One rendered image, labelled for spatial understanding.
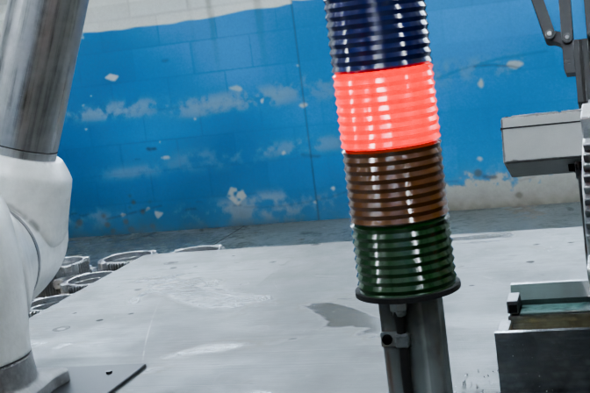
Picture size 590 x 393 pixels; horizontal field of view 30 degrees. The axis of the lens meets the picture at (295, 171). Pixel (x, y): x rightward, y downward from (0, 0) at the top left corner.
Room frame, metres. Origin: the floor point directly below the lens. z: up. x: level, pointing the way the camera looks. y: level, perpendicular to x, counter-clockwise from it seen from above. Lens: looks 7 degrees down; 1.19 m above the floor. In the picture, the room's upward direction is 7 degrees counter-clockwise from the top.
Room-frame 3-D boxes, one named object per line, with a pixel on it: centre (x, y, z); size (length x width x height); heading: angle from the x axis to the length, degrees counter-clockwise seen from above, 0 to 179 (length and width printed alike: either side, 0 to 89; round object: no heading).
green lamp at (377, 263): (0.65, -0.06, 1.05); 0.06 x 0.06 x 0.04
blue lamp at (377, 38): (0.65, -0.06, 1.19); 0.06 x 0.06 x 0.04
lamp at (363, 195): (0.65, -0.06, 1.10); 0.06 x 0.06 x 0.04
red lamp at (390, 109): (0.65, -0.06, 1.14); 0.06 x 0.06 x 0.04
